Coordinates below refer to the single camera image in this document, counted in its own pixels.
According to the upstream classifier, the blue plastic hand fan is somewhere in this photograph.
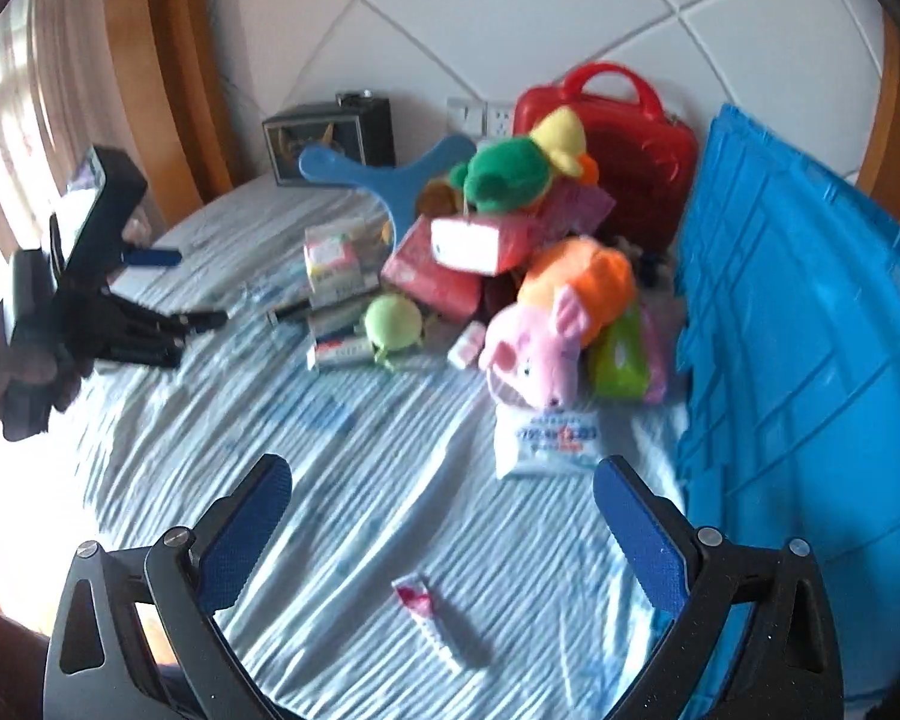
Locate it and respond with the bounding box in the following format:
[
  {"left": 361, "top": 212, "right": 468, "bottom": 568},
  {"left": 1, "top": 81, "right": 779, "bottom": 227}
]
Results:
[{"left": 297, "top": 135, "right": 478, "bottom": 247}]

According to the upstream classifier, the pink white tube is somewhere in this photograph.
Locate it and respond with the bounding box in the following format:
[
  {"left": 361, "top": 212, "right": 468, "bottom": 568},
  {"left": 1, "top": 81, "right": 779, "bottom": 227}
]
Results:
[{"left": 391, "top": 574, "right": 493, "bottom": 674}]

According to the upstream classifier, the left gloved hand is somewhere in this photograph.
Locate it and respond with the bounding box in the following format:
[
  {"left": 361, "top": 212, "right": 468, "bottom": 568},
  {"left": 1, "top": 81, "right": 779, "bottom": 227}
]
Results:
[{"left": 0, "top": 302, "right": 94, "bottom": 422}]

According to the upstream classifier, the red white small box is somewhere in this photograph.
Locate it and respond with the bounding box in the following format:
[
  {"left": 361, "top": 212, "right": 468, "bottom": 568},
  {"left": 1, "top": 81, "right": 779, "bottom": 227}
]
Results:
[{"left": 307, "top": 335, "right": 377, "bottom": 371}]

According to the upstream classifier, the white pink small pack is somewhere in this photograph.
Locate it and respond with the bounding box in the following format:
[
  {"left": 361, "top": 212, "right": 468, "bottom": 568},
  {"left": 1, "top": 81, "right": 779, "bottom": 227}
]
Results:
[{"left": 304, "top": 218, "right": 386, "bottom": 293}]

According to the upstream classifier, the small green frog toy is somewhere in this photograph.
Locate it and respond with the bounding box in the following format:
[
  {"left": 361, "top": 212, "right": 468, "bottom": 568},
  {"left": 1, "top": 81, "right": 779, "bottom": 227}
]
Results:
[{"left": 356, "top": 293, "right": 424, "bottom": 371}]

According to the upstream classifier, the beige window curtain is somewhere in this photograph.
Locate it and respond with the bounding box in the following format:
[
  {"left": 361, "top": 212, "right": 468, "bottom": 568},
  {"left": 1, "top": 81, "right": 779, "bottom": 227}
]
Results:
[{"left": 0, "top": 0, "right": 139, "bottom": 298}]

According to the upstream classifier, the pink tissue pack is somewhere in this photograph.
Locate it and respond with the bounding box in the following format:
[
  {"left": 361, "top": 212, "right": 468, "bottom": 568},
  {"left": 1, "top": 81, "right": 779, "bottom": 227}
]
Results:
[{"left": 382, "top": 213, "right": 554, "bottom": 322}]

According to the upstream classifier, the black gift box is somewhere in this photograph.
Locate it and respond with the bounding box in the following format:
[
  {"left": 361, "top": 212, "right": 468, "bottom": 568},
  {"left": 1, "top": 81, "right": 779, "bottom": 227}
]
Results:
[{"left": 261, "top": 89, "right": 397, "bottom": 185}]

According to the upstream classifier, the brown bear plush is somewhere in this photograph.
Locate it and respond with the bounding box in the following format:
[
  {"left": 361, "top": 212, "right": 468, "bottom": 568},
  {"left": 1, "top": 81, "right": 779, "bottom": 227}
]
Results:
[{"left": 416, "top": 179, "right": 463, "bottom": 220}]

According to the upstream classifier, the striped blue table cloth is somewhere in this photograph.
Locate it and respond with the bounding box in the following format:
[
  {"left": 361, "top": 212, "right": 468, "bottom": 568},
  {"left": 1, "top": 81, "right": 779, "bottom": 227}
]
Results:
[{"left": 0, "top": 177, "right": 653, "bottom": 718}]

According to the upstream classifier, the small white pink bottle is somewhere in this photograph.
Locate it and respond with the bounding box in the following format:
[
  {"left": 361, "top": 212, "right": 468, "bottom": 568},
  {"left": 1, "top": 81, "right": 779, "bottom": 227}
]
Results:
[{"left": 447, "top": 320, "right": 486, "bottom": 371}]

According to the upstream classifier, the white blue wipes pouch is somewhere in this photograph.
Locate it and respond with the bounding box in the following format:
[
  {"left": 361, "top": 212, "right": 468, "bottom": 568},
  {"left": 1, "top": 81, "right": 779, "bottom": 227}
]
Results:
[{"left": 494, "top": 403, "right": 605, "bottom": 479}]

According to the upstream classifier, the green wet wipes pack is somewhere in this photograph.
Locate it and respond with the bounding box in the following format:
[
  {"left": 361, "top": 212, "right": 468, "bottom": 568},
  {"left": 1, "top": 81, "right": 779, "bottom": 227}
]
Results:
[{"left": 585, "top": 305, "right": 652, "bottom": 400}]

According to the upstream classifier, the blue plastic storage crate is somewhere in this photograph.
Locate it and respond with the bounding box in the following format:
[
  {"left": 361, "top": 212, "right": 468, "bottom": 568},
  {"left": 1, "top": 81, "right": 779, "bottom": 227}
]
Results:
[{"left": 674, "top": 106, "right": 900, "bottom": 712}]

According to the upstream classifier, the green yellow duck plush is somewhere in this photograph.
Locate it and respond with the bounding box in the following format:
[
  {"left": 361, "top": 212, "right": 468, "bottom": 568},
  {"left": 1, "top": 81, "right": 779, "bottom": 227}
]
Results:
[{"left": 448, "top": 106, "right": 600, "bottom": 215}]

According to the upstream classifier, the pink pig orange plush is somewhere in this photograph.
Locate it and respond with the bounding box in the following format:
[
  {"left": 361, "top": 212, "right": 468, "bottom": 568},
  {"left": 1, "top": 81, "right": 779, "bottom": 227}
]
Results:
[{"left": 478, "top": 236, "right": 637, "bottom": 411}]

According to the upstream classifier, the pink floral card box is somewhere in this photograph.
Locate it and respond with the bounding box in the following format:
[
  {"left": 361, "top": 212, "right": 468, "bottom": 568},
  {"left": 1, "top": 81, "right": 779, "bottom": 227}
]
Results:
[{"left": 538, "top": 181, "right": 616, "bottom": 241}]

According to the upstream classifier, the red toy suitcase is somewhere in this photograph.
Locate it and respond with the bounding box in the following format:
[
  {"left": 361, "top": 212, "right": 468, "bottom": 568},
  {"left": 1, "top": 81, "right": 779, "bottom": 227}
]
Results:
[{"left": 514, "top": 62, "right": 699, "bottom": 254}]

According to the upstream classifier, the white wall socket panel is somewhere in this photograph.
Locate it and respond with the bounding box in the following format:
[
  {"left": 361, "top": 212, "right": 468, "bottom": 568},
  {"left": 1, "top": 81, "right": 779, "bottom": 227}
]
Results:
[{"left": 445, "top": 98, "right": 514, "bottom": 138}]

